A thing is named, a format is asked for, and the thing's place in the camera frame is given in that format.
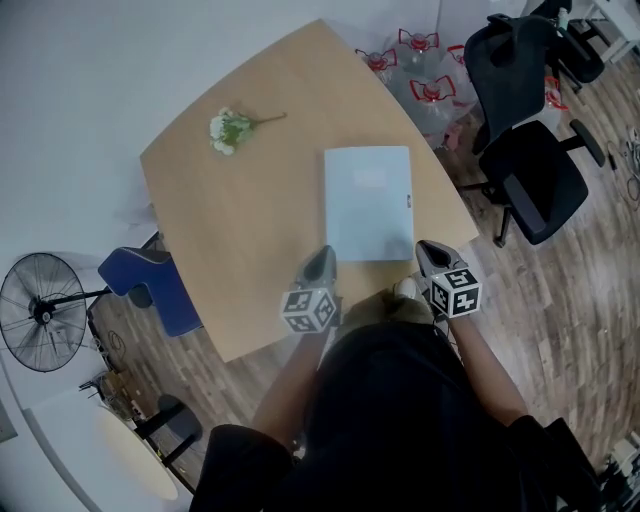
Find white folder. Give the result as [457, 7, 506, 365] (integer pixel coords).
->
[323, 145, 416, 264]

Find person's black shirt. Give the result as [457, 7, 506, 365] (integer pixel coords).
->
[189, 322, 607, 512]

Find black floor fan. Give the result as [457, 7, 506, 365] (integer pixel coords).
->
[0, 252, 112, 374]

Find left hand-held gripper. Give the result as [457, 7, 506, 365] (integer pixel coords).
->
[281, 245, 342, 335]

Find person's olive trousers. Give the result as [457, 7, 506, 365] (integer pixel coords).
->
[339, 288, 436, 334]

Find white artificial flower bunch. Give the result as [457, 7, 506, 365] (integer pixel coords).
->
[209, 106, 288, 157]

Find blue chair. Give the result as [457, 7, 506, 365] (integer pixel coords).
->
[97, 246, 204, 338]

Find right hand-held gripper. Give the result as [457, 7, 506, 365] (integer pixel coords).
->
[415, 239, 483, 322]

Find white rectangular table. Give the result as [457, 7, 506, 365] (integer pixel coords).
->
[574, 0, 640, 64]

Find person's left forearm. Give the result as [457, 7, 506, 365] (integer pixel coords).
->
[251, 327, 334, 444]

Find tangle of floor cables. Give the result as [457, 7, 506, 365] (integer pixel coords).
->
[606, 124, 640, 201]

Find box of cables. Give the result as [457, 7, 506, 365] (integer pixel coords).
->
[78, 368, 147, 422]

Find white round table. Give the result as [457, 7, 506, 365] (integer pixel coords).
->
[96, 404, 180, 502]

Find person's right forearm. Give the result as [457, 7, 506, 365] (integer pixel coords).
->
[446, 313, 530, 430]

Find black mesh office chair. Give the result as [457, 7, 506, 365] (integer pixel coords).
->
[529, 0, 607, 96]
[463, 13, 607, 249]

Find black stool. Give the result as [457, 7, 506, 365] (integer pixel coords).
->
[133, 393, 204, 494]

